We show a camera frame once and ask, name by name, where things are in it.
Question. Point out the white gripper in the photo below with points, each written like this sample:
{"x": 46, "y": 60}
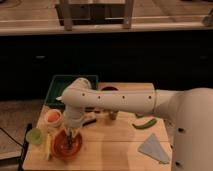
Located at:
{"x": 72, "y": 122}

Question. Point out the dark grape bunch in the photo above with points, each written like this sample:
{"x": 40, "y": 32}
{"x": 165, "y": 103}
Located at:
{"x": 70, "y": 140}

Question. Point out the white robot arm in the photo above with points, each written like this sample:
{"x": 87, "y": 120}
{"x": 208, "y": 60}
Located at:
{"x": 191, "y": 111}

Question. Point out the small bowl with orange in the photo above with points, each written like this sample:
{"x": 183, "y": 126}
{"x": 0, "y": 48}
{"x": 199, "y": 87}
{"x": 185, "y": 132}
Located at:
{"x": 53, "y": 118}

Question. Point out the red bowl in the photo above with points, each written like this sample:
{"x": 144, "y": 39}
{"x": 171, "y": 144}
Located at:
{"x": 60, "y": 149}

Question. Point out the yellow banana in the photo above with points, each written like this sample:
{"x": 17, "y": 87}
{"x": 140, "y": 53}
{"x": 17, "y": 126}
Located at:
{"x": 48, "y": 147}

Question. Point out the green tray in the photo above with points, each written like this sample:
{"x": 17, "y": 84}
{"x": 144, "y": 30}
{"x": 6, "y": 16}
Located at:
{"x": 57, "y": 85}

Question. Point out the small metal cup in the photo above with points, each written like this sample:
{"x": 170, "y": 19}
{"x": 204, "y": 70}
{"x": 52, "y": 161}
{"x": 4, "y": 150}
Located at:
{"x": 113, "y": 115}

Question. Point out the green cup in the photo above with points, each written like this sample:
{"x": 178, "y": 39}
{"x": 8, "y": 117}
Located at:
{"x": 34, "y": 136}

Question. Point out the dark round plate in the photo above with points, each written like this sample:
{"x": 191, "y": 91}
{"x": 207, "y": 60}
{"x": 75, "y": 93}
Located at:
{"x": 109, "y": 88}

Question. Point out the green pepper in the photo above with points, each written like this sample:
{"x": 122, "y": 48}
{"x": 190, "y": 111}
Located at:
{"x": 146, "y": 125}

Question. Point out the grey triangular cloth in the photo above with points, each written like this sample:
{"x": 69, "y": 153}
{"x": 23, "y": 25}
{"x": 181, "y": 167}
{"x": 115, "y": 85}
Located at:
{"x": 152, "y": 148}

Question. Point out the wooden chair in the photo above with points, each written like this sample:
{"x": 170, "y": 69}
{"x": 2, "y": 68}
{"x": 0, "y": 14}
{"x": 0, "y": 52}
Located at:
{"x": 94, "y": 12}

